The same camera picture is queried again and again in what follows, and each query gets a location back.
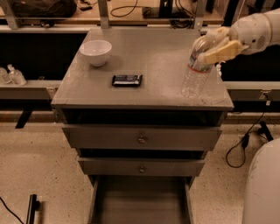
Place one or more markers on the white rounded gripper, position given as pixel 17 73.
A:
pixel 253 34

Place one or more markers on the clear plastic water bottle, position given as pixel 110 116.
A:
pixel 197 71

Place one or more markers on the white pump dispenser bottle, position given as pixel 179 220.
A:
pixel 218 68

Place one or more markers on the grey drawer cabinet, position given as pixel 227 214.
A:
pixel 86 94

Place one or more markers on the top grey drawer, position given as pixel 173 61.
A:
pixel 142 137

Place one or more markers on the middle grey drawer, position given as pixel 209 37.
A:
pixel 141 166

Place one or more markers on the bottom open grey drawer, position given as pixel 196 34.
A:
pixel 140 200

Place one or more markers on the clear sanitizer bottle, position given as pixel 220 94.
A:
pixel 16 76

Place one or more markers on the black table leg right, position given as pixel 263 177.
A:
pixel 264 130

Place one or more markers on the white ceramic bowl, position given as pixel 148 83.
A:
pixel 96 52

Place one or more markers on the black backpack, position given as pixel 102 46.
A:
pixel 43 8

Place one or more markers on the black stand foot left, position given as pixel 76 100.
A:
pixel 33 206

